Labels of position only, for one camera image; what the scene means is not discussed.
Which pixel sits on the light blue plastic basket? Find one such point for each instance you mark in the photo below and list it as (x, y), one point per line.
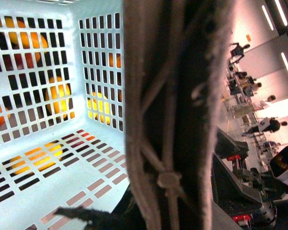
(62, 138)

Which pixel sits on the white head camera robot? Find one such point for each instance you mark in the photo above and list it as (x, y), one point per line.
(279, 166)

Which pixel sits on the white cable tie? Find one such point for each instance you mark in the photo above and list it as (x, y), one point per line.
(167, 178)

